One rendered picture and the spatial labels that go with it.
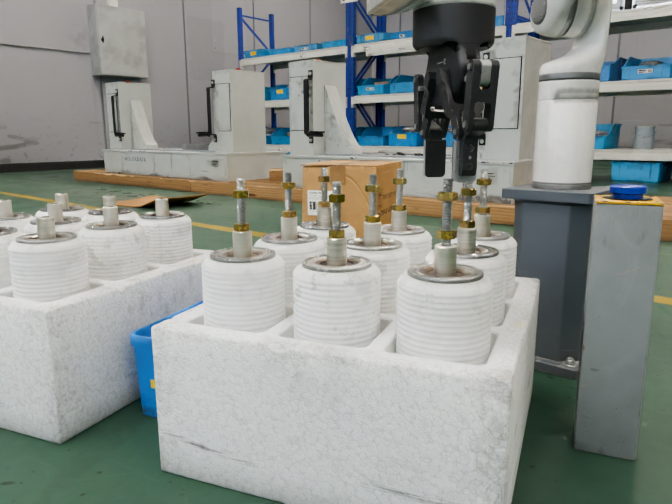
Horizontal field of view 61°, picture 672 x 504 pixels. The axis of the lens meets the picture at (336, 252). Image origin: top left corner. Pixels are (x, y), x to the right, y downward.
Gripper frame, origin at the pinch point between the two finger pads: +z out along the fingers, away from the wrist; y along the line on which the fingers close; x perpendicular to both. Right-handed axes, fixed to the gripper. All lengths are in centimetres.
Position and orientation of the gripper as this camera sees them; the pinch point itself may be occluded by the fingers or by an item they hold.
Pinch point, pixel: (448, 166)
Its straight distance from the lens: 57.5
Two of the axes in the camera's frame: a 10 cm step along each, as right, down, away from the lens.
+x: -9.7, 0.5, -2.3
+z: 0.0, 9.8, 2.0
